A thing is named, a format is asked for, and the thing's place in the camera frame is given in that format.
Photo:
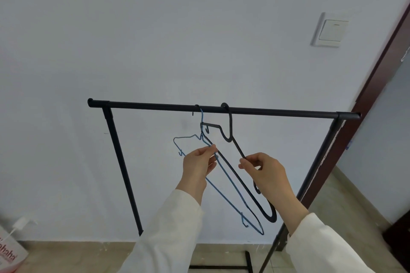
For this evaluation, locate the person's left hand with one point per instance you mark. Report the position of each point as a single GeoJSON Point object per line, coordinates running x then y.
{"type": "Point", "coordinates": [194, 168]}

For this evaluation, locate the person's right hand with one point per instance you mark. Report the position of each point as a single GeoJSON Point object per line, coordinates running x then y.
{"type": "Point", "coordinates": [272, 176]}

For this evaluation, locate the person's left thumb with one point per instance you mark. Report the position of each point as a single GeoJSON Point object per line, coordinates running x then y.
{"type": "Point", "coordinates": [205, 150]}

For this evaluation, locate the person's right thumb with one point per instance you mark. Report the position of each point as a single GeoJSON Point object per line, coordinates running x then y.
{"type": "Point", "coordinates": [258, 156]}

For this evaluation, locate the black plastic hanger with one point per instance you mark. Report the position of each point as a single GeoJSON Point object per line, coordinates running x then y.
{"type": "Point", "coordinates": [231, 128]}

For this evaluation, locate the person's right forearm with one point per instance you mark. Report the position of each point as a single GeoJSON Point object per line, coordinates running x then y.
{"type": "Point", "coordinates": [320, 247]}

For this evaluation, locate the person's left forearm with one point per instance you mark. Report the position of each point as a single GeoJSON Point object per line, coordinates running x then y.
{"type": "Point", "coordinates": [166, 234]}

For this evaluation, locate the black metal clothes rack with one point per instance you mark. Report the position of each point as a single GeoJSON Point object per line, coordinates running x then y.
{"type": "Point", "coordinates": [262, 111]}

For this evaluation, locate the dark wooden furniture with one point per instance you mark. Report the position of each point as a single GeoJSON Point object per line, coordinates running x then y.
{"type": "Point", "coordinates": [398, 237]}

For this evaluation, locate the white and red carton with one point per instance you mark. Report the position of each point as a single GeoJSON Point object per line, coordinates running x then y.
{"type": "Point", "coordinates": [9, 252]}

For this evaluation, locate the dark brown door frame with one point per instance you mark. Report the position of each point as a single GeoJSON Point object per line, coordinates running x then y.
{"type": "Point", "coordinates": [368, 100]}

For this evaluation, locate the white wall light switch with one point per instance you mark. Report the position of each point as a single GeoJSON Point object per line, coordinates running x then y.
{"type": "Point", "coordinates": [331, 30]}

